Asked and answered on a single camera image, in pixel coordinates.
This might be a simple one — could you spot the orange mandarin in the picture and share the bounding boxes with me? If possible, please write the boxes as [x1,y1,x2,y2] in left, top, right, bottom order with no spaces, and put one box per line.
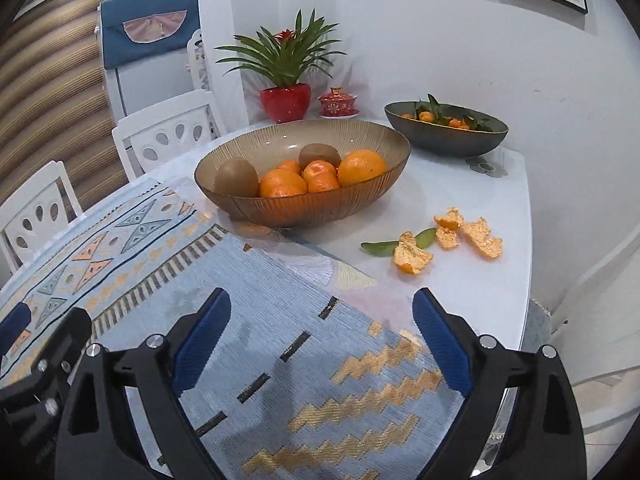
[259,168,308,198]
[277,159,300,176]
[302,159,336,183]
[307,172,341,193]

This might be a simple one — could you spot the amber ribbed glass bowl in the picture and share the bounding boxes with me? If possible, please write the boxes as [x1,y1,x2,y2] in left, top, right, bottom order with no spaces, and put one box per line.
[194,120,410,228]

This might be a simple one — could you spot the white dining chair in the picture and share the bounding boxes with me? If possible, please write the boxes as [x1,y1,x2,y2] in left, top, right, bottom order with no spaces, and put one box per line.
[112,89,227,182]
[1,160,84,274]

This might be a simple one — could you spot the large brown kiwi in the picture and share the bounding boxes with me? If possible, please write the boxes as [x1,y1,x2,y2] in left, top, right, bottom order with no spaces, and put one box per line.
[298,143,342,169]

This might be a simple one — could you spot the dark green fruit bowl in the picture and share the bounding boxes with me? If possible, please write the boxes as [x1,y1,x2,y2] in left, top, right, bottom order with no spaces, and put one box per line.
[384,93,509,158]

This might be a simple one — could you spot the green plant in red pot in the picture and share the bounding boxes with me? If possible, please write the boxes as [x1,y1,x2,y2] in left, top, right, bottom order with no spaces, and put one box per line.
[216,12,345,124]

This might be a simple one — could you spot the large orange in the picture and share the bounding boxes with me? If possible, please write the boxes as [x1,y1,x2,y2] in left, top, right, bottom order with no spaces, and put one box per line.
[337,150,387,188]

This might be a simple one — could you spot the patterned blue woven table mat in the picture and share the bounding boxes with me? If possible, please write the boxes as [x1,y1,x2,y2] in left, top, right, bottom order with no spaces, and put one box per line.
[1,181,463,479]

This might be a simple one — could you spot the mandarin peel with leaves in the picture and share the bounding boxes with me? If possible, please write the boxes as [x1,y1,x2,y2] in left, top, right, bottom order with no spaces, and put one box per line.
[360,228,436,275]

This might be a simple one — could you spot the mandarin peel piece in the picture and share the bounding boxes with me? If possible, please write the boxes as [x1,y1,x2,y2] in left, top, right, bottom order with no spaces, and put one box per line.
[461,217,503,259]
[434,207,464,250]

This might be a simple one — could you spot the flower shaped coaster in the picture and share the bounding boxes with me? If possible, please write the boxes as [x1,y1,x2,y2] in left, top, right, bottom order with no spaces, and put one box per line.
[465,156,508,179]

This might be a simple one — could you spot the red lidded tea cup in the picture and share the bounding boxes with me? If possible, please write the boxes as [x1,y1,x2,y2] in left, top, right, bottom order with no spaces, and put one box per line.
[318,87,359,119]

